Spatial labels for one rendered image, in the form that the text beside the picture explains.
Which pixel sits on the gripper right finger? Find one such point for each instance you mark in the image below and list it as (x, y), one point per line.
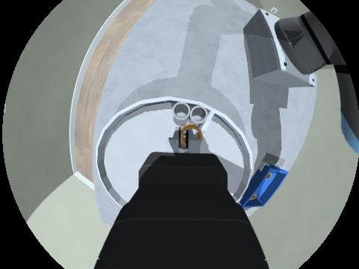
(192, 143)

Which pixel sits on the blue open crate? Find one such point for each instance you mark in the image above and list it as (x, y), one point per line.
(264, 189)

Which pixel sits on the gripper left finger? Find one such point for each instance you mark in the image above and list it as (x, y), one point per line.
(174, 142)

